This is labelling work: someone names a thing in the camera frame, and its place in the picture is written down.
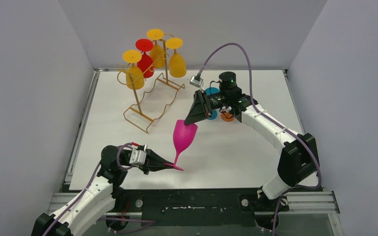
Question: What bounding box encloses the black base frame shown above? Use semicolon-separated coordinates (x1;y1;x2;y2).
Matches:
105;187;304;233

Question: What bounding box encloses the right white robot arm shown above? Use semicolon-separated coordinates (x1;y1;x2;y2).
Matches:
184;71;321;211

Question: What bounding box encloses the blue plastic wine glass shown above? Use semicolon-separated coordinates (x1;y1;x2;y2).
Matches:
205;87;220;120

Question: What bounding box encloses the red plastic wine glass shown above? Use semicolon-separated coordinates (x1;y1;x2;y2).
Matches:
135;38;154;78

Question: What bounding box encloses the yellow wine glass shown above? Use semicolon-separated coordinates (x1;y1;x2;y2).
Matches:
123;50;145;90
165;37;187;78
147;29;164;69

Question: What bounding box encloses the magenta plastic wine glass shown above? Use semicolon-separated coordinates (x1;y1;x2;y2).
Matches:
166;119;198;171

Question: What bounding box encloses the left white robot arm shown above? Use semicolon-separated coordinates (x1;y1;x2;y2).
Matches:
31;143;174;236

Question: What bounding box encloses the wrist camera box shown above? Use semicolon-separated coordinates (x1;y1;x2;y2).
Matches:
189;75;204;89
129;145;147;167

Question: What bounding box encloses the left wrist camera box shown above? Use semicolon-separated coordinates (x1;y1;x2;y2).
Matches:
129;145;147;167

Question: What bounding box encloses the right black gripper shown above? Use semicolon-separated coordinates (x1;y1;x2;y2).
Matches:
185;90;229;126

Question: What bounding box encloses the orange plastic wine glass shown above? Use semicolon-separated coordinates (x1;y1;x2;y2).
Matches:
220;112;234;122

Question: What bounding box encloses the yellow back wine glass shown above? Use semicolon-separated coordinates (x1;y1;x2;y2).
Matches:
147;29;164;69

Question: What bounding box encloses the gold wire glass rack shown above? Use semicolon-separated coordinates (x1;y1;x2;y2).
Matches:
114;31;185;133

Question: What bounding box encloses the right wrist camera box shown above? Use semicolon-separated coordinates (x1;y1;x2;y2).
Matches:
189;75;204;89

